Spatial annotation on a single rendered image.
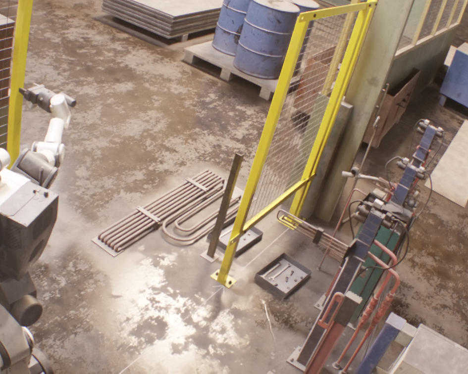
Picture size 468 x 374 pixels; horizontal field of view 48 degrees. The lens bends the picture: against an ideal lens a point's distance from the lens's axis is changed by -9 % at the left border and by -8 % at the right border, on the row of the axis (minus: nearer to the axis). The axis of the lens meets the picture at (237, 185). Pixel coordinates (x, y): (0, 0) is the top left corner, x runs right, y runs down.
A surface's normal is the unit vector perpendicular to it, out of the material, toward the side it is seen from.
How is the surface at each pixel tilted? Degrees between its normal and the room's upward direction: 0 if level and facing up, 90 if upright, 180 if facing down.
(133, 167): 0
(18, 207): 1
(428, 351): 0
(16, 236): 90
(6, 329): 73
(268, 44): 90
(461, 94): 90
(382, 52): 90
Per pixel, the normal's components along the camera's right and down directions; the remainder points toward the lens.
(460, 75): -0.52, 0.35
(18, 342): 0.78, 0.00
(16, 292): 0.72, -0.22
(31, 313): 0.77, 0.51
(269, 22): -0.17, 0.50
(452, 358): 0.25, -0.81
